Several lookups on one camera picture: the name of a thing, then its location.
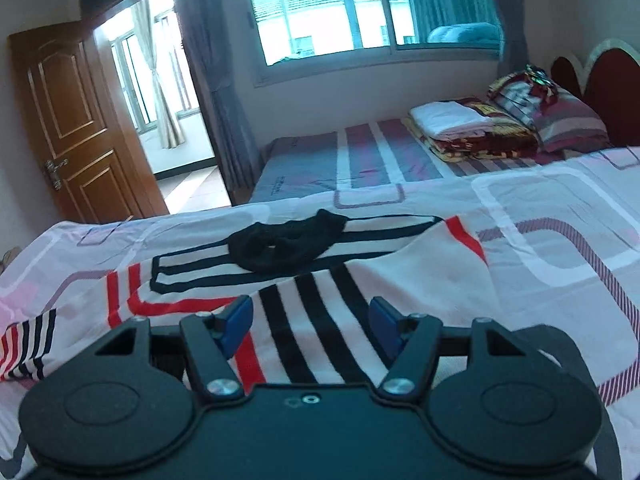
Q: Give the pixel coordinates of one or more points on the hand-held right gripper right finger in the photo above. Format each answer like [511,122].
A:
[384,322]

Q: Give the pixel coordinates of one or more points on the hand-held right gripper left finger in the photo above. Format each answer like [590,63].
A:
[237,322]

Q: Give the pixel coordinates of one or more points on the white black red striped garment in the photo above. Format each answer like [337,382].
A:
[310,330]

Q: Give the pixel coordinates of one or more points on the small black garment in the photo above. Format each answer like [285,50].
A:
[295,242]

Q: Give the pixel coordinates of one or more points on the bed with grey striped sheet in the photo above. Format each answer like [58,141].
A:
[305,170]

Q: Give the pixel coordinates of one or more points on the folded red yellow blanket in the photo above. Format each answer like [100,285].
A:
[490,140]

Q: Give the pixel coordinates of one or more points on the folded white cloth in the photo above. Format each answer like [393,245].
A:
[450,116]

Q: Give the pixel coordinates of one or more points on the beige curtain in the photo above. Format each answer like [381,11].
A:
[162,90]

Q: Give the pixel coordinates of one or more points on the long grey curtain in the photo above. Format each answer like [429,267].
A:
[215,60]

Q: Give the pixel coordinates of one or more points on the colourful patterned cloth bundle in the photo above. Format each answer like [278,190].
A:
[517,92]

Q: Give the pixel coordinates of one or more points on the brown wooden door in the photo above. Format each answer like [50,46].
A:
[75,110]

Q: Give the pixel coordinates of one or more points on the window with beige curtain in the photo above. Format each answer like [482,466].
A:
[130,75]

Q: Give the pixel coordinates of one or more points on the maroon striped pillow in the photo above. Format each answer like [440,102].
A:
[570,122]

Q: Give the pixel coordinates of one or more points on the large sliding window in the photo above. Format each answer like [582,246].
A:
[320,10]

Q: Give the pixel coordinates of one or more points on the dark red headboard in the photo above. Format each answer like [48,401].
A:
[610,90]

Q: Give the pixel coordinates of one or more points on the teal curtain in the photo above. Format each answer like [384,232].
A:
[450,0]

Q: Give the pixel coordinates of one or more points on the short grey curtain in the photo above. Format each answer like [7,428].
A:
[510,10]

